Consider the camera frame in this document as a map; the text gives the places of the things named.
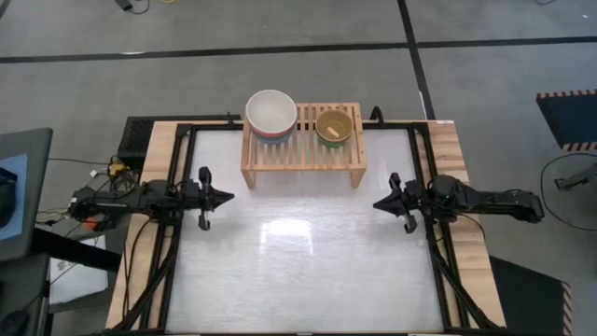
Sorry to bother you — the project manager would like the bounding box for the red bowl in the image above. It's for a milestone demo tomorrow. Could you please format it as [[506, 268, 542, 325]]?
[[247, 124, 298, 141]]

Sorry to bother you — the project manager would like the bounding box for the wooden slatted shelf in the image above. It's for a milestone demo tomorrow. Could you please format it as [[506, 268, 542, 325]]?
[[240, 102, 368, 190]]

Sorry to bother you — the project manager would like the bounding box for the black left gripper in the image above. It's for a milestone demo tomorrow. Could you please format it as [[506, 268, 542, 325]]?
[[186, 166, 236, 231]]

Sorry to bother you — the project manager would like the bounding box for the black metal table frame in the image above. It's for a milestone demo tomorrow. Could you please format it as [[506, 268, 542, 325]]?
[[114, 121, 500, 335]]

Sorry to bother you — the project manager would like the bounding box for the light blue paper sheet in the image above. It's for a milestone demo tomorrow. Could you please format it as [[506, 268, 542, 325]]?
[[0, 153, 28, 242]]

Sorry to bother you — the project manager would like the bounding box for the white bowl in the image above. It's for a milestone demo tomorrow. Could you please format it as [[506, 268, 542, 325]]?
[[244, 89, 299, 140]]

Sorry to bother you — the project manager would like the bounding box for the white work surface sheet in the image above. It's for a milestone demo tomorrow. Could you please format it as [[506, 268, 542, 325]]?
[[165, 128, 444, 333]]

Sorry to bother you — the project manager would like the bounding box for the white paper sheet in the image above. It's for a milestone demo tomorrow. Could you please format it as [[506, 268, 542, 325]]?
[[49, 234, 109, 305]]

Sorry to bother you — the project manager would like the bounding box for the black looped floor cable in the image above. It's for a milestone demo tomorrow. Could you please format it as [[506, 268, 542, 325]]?
[[539, 151, 597, 233]]

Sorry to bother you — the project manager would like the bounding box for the black rounded object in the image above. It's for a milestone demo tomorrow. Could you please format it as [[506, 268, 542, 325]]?
[[0, 167, 19, 230]]

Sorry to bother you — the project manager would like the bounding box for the black beam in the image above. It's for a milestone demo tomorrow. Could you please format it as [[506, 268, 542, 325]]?
[[30, 227, 123, 273]]

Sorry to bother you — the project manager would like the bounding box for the grey stand foot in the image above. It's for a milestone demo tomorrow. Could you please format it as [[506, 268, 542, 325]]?
[[553, 161, 597, 191]]

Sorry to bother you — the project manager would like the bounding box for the grey desk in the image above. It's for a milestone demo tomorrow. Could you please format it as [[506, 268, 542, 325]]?
[[0, 128, 54, 262]]

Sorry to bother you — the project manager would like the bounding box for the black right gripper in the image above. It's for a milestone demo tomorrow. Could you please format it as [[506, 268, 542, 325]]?
[[372, 172, 425, 234]]

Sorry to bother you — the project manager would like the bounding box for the black mat with striped edge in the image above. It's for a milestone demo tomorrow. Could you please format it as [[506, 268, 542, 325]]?
[[488, 255, 574, 336], [535, 89, 597, 152]]

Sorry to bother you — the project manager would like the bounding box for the thin black hanging cable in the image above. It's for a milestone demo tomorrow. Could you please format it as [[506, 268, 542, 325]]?
[[120, 217, 155, 326]]

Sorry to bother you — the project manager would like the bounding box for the yellow bowl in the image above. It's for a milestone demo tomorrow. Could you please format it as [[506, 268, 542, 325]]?
[[315, 109, 355, 144]]

